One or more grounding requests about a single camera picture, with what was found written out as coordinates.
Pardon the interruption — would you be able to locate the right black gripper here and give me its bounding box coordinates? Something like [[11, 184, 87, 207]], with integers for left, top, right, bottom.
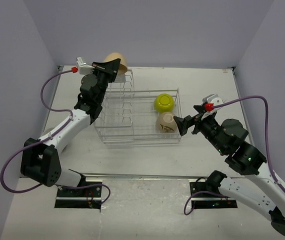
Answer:
[[173, 105, 227, 154]]

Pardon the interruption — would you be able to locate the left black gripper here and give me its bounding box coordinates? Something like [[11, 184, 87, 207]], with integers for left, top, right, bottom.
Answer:
[[90, 58, 121, 104]]

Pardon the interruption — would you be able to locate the yellow-green bowl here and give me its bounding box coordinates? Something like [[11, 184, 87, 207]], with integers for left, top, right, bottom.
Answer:
[[153, 93, 175, 113]]

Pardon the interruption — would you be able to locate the white wire dish rack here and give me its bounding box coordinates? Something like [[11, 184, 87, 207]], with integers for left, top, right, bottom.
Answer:
[[93, 69, 182, 145]]

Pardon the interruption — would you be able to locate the beige bowl white interior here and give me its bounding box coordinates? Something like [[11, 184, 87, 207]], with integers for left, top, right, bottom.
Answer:
[[42, 127, 54, 136]]

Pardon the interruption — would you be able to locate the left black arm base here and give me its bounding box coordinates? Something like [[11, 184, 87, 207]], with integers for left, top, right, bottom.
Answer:
[[54, 181, 111, 210]]

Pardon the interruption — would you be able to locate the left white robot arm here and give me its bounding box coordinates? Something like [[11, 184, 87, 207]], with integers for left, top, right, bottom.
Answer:
[[20, 58, 121, 197]]

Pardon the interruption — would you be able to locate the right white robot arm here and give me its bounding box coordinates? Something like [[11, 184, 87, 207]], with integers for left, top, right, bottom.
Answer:
[[174, 105, 285, 237]]

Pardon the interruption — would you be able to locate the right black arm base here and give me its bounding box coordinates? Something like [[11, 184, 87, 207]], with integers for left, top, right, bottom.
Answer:
[[183, 177, 238, 216]]

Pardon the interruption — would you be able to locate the beige bowl with drawing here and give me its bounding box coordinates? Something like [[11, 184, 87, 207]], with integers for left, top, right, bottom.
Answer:
[[156, 112, 178, 134]]

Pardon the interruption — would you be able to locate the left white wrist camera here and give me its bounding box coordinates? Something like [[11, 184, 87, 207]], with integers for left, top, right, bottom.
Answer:
[[76, 57, 94, 76]]

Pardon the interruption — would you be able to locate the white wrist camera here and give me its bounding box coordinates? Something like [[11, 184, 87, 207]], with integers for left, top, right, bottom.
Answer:
[[76, 57, 94, 76], [201, 94, 225, 120]]

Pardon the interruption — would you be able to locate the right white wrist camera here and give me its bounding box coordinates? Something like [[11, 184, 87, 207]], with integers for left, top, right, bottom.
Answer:
[[201, 94, 225, 120]]

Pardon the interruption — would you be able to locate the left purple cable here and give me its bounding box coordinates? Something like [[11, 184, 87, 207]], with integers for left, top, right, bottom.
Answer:
[[0, 66, 80, 193]]

